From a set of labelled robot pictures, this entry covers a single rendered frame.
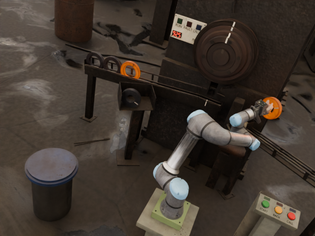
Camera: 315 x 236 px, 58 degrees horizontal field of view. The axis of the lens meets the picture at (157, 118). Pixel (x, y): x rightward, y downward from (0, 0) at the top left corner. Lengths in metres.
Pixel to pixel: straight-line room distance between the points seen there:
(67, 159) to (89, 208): 0.47
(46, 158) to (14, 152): 0.73
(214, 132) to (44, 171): 1.05
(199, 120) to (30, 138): 1.68
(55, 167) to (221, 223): 1.32
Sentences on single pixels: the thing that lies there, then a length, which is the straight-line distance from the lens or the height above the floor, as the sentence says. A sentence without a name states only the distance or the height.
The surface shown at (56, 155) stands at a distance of 2.01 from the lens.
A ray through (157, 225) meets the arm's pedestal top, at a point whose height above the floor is 0.30.
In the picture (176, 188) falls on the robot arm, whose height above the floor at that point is 0.58.
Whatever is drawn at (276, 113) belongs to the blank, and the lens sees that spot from 2.10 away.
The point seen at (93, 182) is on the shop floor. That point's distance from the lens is 2.41.
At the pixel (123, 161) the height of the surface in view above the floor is 0.01.
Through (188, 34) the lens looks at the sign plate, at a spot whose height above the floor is 1.12.
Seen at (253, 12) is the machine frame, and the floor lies 1.41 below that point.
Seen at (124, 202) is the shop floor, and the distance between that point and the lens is 2.32.
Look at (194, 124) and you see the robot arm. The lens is 1.64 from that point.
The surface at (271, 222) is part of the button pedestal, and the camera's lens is 1.89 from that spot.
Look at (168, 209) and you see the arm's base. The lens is 1.81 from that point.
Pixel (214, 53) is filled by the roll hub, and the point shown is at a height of 1.13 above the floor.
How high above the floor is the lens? 1.81
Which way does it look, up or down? 34 degrees down
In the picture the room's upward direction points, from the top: 14 degrees clockwise
